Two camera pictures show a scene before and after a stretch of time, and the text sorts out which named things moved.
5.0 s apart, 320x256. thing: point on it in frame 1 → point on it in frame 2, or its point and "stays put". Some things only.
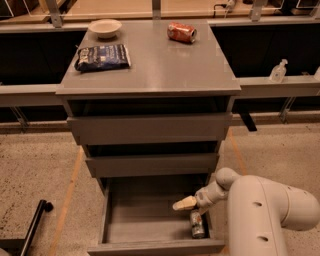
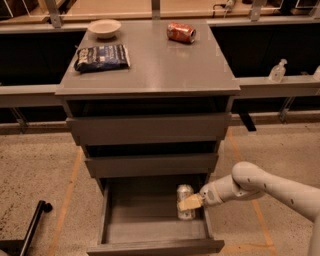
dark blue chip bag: x=103 y=57 stays put
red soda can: x=181 y=33 stays put
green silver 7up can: x=197 y=226 → x=184 y=191
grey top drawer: x=149 y=128 stays put
